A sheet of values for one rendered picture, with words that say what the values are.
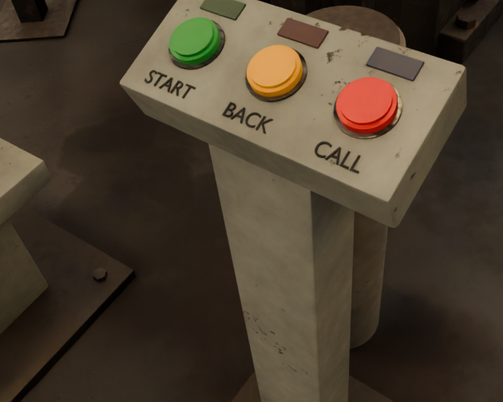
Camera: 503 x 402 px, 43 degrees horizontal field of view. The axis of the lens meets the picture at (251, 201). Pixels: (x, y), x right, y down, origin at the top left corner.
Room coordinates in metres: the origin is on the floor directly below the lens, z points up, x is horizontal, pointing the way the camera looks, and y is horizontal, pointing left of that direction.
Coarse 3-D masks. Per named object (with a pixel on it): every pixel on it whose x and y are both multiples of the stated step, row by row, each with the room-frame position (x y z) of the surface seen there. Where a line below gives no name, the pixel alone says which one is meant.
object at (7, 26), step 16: (16, 0) 1.49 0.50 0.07; (32, 0) 1.49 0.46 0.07; (48, 0) 1.59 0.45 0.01; (64, 0) 1.57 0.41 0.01; (0, 16) 1.54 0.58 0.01; (16, 16) 1.53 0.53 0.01; (32, 16) 1.49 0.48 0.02; (48, 16) 1.51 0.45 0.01; (64, 16) 1.50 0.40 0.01; (0, 32) 1.47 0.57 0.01; (16, 32) 1.45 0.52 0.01; (32, 32) 1.44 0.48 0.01; (48, 32) 1.43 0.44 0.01; (64, 32) 1.42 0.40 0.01
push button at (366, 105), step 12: (348, 84) 0.34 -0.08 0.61; (360, 84) 0.33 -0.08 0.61; (372, 84) 0.33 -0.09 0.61; (384, 84) 0.33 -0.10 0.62; (348, 96) 0.33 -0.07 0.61; (360, 96) 0.32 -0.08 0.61; (372, 96) 0.32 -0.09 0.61; (384, 96) 0.32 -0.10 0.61; (396, 96) 0.32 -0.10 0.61; (336, 108) 0.32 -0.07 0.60; (348, 108) 0.32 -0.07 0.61; (360, 108) 0.32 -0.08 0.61; (372, 108) 0.31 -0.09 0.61; (384, 108) 0.31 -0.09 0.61; (396, 108) 0.31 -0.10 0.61; (348, 120) 0.31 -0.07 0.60; (360, 120) 0.31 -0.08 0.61; (372, 120) 0.30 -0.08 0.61; (384, 120) 0.30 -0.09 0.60; (360, 132) 0.31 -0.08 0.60; (372, 132) 0.30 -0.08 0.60
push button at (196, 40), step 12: (180, 24) 0.44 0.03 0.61; (192, 24) 0.43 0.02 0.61; (204, 24) 0.43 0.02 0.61; (180, 36) 0.43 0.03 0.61; (192, 36) 0.42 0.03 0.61; (204, 36) 0.42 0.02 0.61; (216, 36) 0.42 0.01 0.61; (180, 48) 0.41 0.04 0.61; (192, 48) 0.41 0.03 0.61; (204, 48) 0.41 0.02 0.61; (216, 48) 0.41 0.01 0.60; (180, 60) 0.41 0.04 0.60; (192, 60) 0.40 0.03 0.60; (204, 60) 0.41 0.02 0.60
